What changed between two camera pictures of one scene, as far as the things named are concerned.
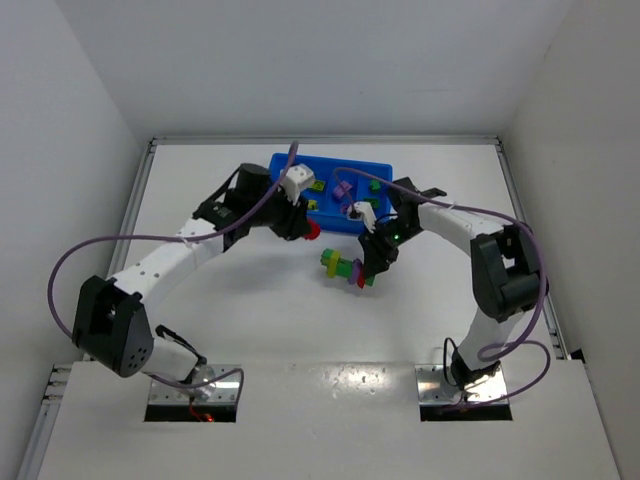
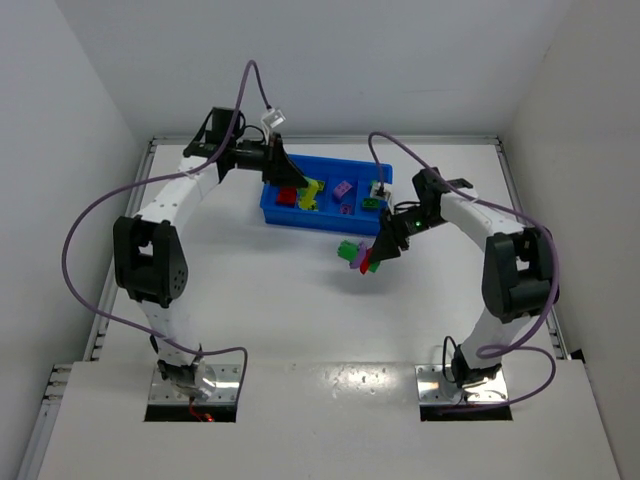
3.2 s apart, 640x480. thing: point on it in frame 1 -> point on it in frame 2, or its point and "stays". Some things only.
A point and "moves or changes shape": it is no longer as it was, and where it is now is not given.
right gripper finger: [374, 265] -> [385, 247]
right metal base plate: [433, 388] stays
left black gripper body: [292, 223] -> [273, 160]
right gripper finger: [368, 249] -> [385, 233]
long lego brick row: [351, 270] moves or changes shape
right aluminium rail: [535, 243] stays
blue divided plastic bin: [339, 184] stays
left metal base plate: [225, 391] stays
